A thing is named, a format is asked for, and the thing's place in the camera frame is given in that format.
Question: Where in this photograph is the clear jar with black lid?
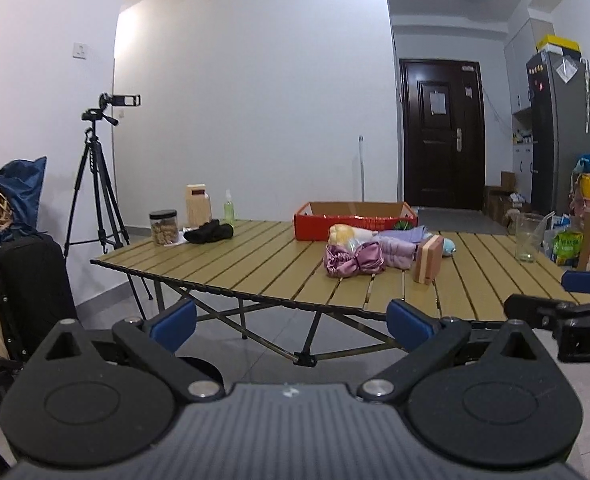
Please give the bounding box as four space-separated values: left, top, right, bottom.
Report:
149 209 180 247

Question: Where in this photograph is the grey refrigerator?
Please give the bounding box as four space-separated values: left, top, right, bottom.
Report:
526 51 590 217

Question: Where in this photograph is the clear measuring cup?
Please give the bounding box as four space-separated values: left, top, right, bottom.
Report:
515 212 546 263

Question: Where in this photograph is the red cardboard box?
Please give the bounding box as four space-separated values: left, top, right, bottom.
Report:
294 201 420 242

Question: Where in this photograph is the green snack bag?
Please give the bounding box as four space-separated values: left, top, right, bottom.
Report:
552 229 584 267

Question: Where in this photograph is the yellow and white plush toy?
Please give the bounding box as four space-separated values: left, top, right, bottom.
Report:
329 224 379 251

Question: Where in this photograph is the black suitcase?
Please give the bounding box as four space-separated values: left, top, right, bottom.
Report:
0 232 79 361

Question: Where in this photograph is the black camera tripod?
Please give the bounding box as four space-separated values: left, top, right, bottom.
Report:
64 108 130 259

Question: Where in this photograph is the wooden slat folding table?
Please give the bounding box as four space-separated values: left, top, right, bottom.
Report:
90 219 590 368

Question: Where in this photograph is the pink satin scrunchie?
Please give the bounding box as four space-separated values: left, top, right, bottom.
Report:
323 241 386 279

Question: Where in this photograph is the tall wooden box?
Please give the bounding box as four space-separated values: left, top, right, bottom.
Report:
185 184 213 229

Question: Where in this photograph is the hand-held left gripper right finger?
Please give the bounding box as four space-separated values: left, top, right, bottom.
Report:
357 298 538 403

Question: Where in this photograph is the purple knitted cloth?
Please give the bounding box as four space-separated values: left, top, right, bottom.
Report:
377 226 433 272

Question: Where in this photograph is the dark brown door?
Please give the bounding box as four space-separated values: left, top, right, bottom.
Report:
399 58 486 211

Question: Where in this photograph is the yellow box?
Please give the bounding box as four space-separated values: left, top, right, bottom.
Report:
536 35 582 61

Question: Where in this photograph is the blue bag with wicker ball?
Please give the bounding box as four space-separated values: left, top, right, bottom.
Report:
0 156 47 381

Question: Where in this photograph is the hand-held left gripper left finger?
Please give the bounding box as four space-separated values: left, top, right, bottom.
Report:
45 299 224 401

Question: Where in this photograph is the black video camera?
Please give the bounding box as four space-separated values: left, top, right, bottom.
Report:
99 92 142 109

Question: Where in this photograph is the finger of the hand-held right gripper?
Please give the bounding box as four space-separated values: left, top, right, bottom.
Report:
504 294 590 332
562 270 590 295

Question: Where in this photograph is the black cloth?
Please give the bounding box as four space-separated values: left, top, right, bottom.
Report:
183 219 235 245

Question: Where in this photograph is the pink and beige block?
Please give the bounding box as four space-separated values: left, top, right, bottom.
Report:
412 234 446 284

